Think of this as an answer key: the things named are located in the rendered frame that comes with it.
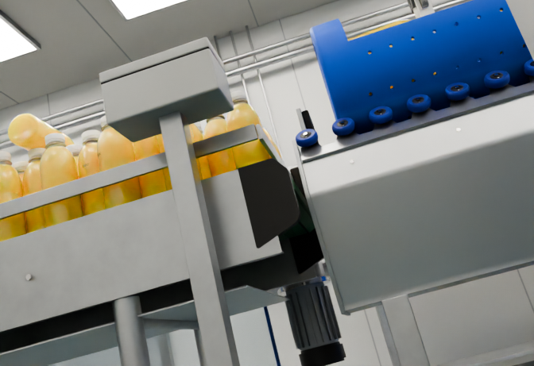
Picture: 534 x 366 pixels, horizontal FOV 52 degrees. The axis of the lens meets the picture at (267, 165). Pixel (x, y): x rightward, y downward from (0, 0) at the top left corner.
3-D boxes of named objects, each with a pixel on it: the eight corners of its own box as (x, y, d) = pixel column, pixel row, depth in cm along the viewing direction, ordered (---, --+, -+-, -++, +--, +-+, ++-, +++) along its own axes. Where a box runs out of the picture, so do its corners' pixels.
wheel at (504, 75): (503, 65, 105) (504, 75, 107) (479, 73, 106) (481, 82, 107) (513, 75, 102) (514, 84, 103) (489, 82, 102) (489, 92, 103)
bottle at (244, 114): (278, 175, 107) (256, 91, 113) (242, 182, 106) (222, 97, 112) (272, 186, 114) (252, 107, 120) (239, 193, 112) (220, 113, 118)
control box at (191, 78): (218, 87, 89) (206, 34, 93) (106, 125, 92) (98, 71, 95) (235, 110, 99) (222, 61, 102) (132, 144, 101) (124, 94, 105)
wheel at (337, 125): (350, 113, 109) (353, 121, 110) (329, 120, 110) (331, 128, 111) (355, 124, 106) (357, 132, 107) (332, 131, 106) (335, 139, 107)
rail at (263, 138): (262, 138, 100) (259, 123, 101) (258, 139, 101) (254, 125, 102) (297, 190, 138) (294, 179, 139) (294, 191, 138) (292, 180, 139)
